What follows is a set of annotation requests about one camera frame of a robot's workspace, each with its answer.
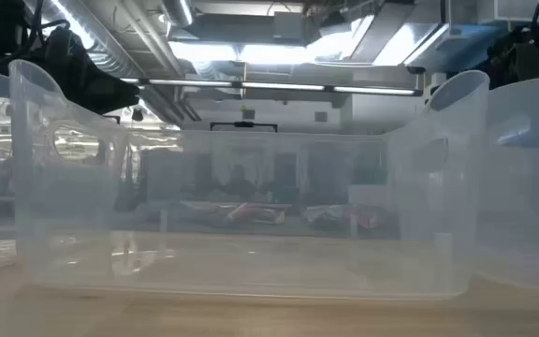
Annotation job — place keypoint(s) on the red granola bar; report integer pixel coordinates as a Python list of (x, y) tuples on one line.
[(363, 217)]

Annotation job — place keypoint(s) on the black rectangular frame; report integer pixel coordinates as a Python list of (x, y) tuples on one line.
[(243, 125)]

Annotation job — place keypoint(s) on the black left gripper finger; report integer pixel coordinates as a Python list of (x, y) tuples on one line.
[(124, 98)]

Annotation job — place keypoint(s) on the brown orange granola bar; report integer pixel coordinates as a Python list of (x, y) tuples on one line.
[(255, 213)]

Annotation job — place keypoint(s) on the grey woven table mat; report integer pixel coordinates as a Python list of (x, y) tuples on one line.
[(297, 229)]

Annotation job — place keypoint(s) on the long LED light bar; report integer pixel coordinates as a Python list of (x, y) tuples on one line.
[(279, 86)]

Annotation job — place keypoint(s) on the person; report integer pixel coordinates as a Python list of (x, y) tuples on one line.
[(239, 182)]

